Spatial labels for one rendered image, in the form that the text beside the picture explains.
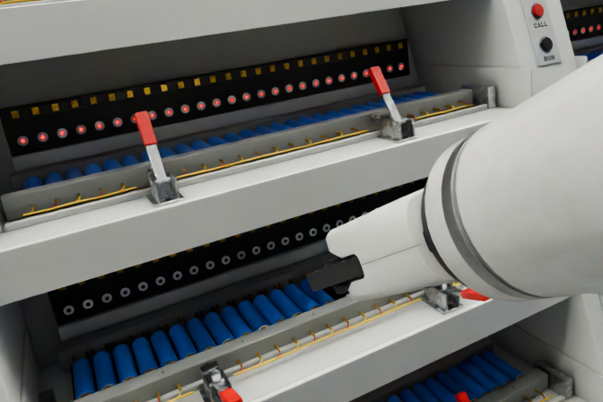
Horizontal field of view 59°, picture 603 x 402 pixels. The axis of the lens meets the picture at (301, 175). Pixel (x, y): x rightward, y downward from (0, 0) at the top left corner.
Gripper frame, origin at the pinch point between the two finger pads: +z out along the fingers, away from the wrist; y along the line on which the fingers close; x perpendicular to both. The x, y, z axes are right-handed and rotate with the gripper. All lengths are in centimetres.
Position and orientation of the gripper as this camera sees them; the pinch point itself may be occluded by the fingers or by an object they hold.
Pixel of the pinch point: (362, 263)
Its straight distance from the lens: 41.7
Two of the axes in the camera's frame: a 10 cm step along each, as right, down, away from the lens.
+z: -3.1, 3.0, 9.0
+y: -8.9, 2.4, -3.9
